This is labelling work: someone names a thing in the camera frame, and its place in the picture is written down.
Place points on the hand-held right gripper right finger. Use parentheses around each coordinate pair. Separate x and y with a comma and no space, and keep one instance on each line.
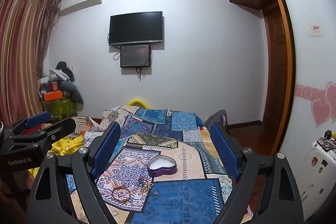
(223,150)

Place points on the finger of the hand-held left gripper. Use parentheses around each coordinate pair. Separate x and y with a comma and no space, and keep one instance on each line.
(38,119)
(61,127)

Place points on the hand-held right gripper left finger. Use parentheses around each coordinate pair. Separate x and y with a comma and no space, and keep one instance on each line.
(108,145)

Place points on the purple heart-shaped jewelry box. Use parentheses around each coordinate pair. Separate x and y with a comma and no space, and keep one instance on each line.
(162,166)

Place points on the yellow printed garment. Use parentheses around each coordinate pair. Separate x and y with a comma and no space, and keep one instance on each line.
(68,144)

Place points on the green patterned cloth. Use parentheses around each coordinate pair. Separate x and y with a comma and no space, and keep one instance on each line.
(59,108)

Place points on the orange striped bedding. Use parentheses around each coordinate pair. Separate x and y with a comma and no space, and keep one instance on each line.
(84,127)

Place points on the flat orange box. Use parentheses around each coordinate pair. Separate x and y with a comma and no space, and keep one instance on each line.
(53,96)

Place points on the upright orange box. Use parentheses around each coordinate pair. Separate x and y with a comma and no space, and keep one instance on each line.
(54,86)

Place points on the pile of clothes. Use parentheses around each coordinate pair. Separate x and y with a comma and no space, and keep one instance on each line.
(67,85)

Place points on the yellow round object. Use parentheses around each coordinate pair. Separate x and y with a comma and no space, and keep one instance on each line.
(137,102)

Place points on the blue patchwork printed blanket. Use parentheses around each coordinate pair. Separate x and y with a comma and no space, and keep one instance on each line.
(173,134)

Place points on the striped red curtain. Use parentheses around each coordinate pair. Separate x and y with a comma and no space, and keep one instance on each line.
(21,56)

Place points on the white stickered suitcase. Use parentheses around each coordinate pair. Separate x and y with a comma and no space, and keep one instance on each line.
(319,174)

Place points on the pile of small toiletries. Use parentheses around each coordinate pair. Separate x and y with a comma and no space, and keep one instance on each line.
(326,138)

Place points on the white heart-print wardrobe door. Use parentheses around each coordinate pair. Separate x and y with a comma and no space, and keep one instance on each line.
(312,69)

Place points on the red and white sticker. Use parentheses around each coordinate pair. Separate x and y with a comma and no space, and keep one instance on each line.
(315,29)

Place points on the small black wall monitor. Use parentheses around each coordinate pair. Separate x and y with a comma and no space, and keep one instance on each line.
(135,56)

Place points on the black wall television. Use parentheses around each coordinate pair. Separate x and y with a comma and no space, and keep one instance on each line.
(136,27)

